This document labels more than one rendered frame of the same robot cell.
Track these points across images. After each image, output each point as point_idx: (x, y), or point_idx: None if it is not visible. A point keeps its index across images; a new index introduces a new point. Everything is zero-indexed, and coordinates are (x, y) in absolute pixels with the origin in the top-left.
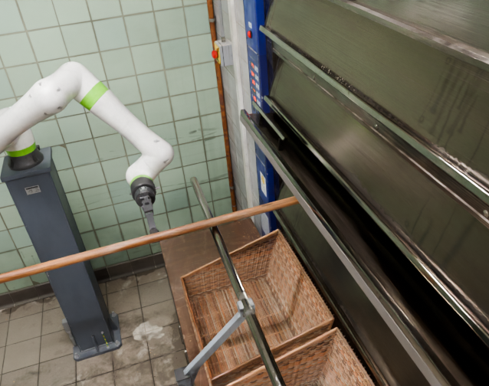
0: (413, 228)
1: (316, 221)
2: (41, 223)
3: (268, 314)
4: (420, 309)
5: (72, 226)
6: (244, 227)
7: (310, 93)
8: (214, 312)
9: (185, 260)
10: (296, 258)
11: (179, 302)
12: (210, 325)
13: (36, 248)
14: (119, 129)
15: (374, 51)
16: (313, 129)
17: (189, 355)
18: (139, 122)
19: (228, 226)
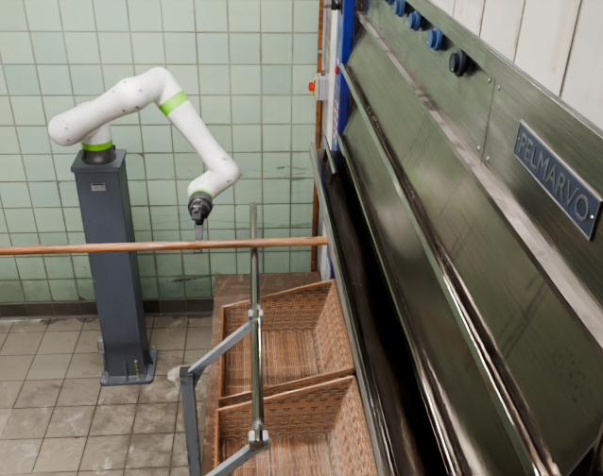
0: (396, 256)
1: (330, 245)
2: (99, 223)
3: (302, 365)
4: (379, 320)
5: (129, 235)
6: (309, 280)
7: (369, 134)
8: (248, 351)
9: (236, 297)
10: (340, 308)
11: (216, 335)
12: (239, 362)
13: None
14: (190, 140)
15: (396, 97)
16: (362, 167)
17: (209, 383)
18: (211, 137)
19: (293, 275)
